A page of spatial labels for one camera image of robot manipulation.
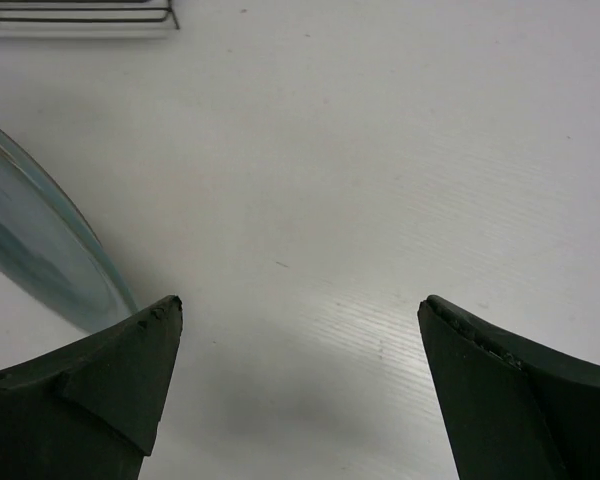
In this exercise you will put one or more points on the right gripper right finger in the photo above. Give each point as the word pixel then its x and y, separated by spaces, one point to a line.
pixel 512 408

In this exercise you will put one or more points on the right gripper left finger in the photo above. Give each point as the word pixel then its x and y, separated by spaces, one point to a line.
pixel 91 409

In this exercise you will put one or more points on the light blue ceramic plate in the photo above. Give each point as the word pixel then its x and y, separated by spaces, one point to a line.
pixel 49 249

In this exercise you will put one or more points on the wire dish rack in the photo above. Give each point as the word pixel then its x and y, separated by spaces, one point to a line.
pixel 89 13

